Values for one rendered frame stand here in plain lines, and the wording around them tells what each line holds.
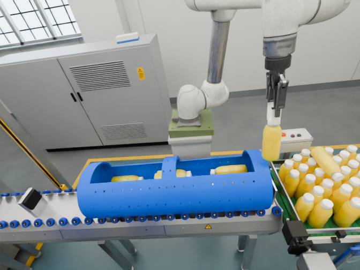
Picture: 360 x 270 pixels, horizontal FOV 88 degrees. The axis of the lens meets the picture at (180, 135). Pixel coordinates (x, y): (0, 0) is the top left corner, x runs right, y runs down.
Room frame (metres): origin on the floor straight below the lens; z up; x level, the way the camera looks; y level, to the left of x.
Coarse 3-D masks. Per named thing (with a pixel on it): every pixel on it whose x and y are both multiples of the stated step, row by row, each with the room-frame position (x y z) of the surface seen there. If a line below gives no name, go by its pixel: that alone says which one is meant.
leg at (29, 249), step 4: (12, 244) 0.85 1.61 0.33; (16, 244) 0.84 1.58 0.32; (20, 244) 0.86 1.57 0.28; (24, 244) 0.87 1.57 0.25; (28, 244) 0.88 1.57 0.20; (20, 248) 0.84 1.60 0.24; (24, 248) 0.85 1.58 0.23; (28, 248) 0.86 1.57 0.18; (32, 248) 0.88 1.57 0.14; (28, 252) 0.84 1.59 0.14; (32, 252) 0.85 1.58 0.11; (36, 252) 0.86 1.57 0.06; (40, 252) 0.88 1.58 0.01; (32, 256) 0.85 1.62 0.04; (36, 256) 0.85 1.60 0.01
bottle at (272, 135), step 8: (264, 128) 0.55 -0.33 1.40; (272, 128) 0.52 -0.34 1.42; (280, 128) 0.52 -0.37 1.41; (264, 136) 0.53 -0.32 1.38; (272, 136) 0.50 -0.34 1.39; (280, 136) 0.50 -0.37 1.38; (264, 144) 0.52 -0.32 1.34; (272, 144) 0.50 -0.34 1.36; (280, 144) 0.50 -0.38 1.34; (264, 152) 0.51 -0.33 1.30; (272, 152) 0.49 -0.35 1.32; (272, 160) 0.48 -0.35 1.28
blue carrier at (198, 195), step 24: (96, 168) 0.74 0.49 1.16; (120, 168) 0.77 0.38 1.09; (144, 168) 0.75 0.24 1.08; (168, 168) 0.58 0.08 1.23; (192, 168) 0.71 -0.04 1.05; (264, 168) 0.49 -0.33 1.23; (96, 192) 0.54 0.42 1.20; (120, 192) 0.53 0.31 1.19; (144, 192) 0.51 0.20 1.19; (168, 192) 0.49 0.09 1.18; (192, 192) 0.47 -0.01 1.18; (216, 192) 0.45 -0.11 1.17; (240, 192) 0.44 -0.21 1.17; (264, 192) 0.42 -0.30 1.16; (96, 216) 0.51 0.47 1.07; (120, 216) 0.50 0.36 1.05
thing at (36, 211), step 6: (30, 192) 0.73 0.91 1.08; (36, 192) 0.74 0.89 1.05; (24, 198) 0.69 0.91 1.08; (30, 198) 0.69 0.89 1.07; (36, 198) 0.72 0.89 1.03; (42, 198) 0.75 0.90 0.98; (18, 204) 0.66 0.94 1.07; (24, 204) 0.66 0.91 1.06; (30, 204) 0.67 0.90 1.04; (36, 204) 0.69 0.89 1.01; (42, 204) 0.72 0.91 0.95; (30, 210) 0.66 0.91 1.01; (36, 210) 0.68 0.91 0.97; (42, 210) 0.70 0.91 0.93; (36, 216) 0.66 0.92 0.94
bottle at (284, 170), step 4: (280, 168) 0.62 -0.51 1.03; (284, 168) 0.60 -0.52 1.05; (288, 168) 0.59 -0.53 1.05; (292, 168) 0.59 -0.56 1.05; (280, 172) 0.61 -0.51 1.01; (284, 172) 0.59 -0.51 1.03; (288, 172) 0.58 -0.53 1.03; (280, 176) 0.60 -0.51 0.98; (284, 176) 0.59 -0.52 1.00; (276, 180) 0.62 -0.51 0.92
